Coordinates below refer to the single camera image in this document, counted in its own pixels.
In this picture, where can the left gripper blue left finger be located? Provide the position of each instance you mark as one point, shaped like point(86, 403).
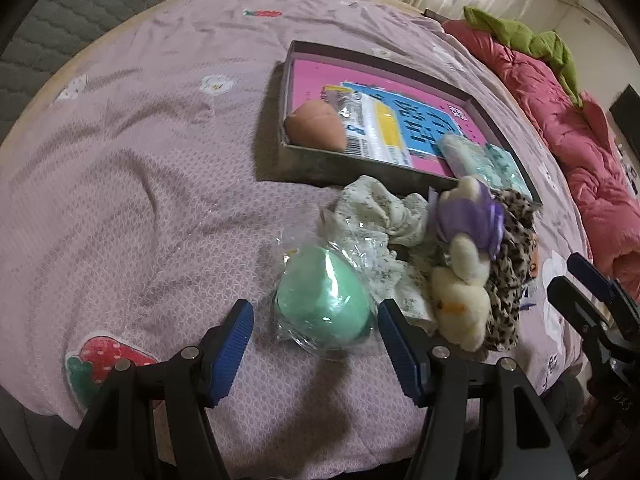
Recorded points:
point(224, 347)

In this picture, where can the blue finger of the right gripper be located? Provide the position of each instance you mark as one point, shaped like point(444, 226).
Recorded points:
point(575, 307)
point(592, 274)

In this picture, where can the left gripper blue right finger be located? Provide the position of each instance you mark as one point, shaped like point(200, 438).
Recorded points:
point(406, 346)

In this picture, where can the leopard print scrunchie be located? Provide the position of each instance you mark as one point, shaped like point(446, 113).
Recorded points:
point(509, 270)

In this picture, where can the green makeup sponge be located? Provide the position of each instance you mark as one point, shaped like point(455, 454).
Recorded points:
point(322, 301)

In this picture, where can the white floral scrunchie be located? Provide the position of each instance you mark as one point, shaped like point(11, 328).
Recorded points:
point(378, 233)

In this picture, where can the cream plush bunny purple bow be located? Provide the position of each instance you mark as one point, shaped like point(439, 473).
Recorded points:
point(468, 224)

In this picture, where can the green floral tissue pack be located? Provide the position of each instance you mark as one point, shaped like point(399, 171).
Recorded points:
point(507, 169)
point(468, 159)

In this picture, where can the yellow white wipes pack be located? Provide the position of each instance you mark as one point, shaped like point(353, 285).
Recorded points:
point(372, 128)

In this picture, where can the peach makeup sponge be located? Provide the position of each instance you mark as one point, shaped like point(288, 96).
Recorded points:
point(315, 124)

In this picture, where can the cartoon girl wipes pack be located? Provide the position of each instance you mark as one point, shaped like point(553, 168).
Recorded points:
point(531, 294)

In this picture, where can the pink crumpled comforter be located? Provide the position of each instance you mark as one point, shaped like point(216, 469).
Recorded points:
point(582, 143)

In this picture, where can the black television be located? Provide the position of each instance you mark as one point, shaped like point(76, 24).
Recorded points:
point(625, 111)

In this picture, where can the purple patterned bed quilt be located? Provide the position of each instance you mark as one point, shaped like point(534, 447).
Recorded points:
point(143, 207)

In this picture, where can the dark shallow cardboard box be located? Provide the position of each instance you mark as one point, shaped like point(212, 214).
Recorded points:
point(307, 165)

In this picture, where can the pink and blue book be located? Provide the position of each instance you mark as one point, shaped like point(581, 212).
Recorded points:
point(423, 116)

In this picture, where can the green blanket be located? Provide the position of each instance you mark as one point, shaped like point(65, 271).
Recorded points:
point(547, 47)

